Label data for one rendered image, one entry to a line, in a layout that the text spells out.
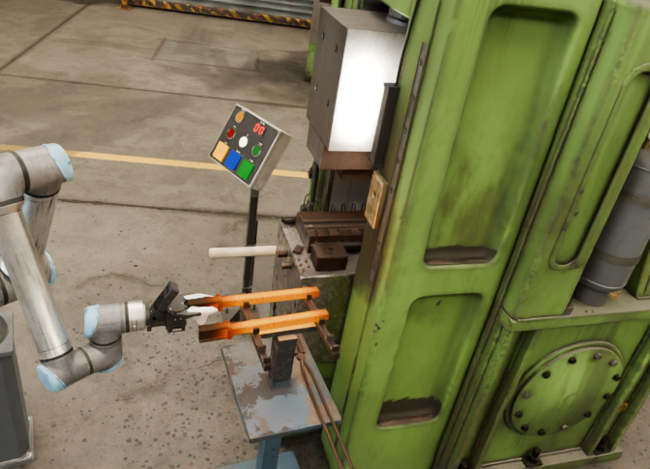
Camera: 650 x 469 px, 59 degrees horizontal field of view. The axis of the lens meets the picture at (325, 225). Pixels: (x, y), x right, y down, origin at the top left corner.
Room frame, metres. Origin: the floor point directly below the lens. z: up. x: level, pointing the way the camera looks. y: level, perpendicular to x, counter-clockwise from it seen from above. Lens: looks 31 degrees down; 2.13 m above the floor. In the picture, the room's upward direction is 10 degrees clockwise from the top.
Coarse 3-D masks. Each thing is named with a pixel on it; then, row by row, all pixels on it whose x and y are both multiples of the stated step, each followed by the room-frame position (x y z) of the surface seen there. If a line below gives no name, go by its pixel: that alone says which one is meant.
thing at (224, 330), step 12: (300, 312) 1.37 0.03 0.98; (312, 312) 1.38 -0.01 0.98; (324, 312) 1.39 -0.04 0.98; (216, 324) 1.25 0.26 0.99; (228, 324) 1.26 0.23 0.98; (240, 324) 1.28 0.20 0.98; (252, 324) 1.28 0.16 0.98; (264, 324) 1.29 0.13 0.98; (276, 324) 1.31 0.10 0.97; (288, 324) 1.33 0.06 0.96; (300, 324) 1.35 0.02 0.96; (204, 336) 1.22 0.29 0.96; (216, 336) 1.23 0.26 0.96; (228, 336) 1.23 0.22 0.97
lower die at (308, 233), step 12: (300, 216) 1.94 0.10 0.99; (312, 216) 1.96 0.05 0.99; (324, 216) 1.97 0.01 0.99; (336, 216) 1.99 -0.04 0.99; (348, 216) 2.00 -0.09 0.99; (360, 216) 2.02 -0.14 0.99; (300, 228) 1.92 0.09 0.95; (312, 228) 1.85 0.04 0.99; (324, 228) 1.87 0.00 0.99; (336, 228) 1.89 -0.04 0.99; (312, 240) 1.81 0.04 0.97; (324, 240) 1.82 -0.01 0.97; (336, 240) 1.84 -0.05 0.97; (348, 240) 1.86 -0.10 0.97
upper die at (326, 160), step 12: (312, 132) 1.93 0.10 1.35; (312, 144) 1.91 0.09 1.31; (312, 156) 1.89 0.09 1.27; (324, 156) 1.80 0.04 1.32; (336, 156) 1.82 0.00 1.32; (348, 156) 1.84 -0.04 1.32; (360, 156) 1.85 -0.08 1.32; (324, 168) 1.81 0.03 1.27; (336, 168) 1.82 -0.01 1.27; (348, 168) 1.84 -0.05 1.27; (360, 168) 1.85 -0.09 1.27; (372, 168) 1.87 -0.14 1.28
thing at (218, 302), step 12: (300, 288) 1.49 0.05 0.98; (312, 288) 1.51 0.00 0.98; (192, 300) 1.34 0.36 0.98; (204, 300) 1.35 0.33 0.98; (216, 300) 1.36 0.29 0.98; (228, 300) 1.38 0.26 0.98; (240, 300) 1.38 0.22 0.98; (252, 300) 1.40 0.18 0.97; (264, 300) 1.42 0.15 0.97; (276, 300) 1.43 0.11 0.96
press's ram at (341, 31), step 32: (320, 32) 2.00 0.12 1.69; (352, 32) 1.76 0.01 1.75; (384, 32) 1.80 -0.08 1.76; (320, 64) 1.95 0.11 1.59; (352, 64) 1.77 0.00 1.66; (384, 64) 1.80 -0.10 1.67; (320, 96) 1.90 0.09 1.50; (352, 96) 1.77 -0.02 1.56; (320, 128) 1.86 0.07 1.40; (352, 128) 1.78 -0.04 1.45
